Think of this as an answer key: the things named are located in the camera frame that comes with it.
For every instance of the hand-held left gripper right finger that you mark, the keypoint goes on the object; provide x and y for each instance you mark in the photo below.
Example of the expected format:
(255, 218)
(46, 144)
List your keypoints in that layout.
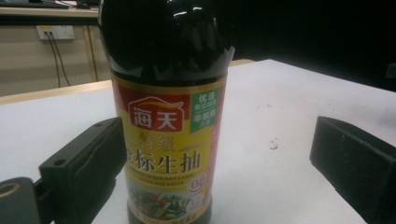
(358, 165)

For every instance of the dark soy sauce bottle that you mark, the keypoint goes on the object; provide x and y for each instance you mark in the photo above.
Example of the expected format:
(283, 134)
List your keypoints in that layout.
(168, 130)

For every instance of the white wall socket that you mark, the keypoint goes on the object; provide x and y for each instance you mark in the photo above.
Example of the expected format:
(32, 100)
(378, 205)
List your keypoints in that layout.
(59, 32)

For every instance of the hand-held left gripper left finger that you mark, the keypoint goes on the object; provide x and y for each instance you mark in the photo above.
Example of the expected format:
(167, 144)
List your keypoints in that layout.
(84, 165)

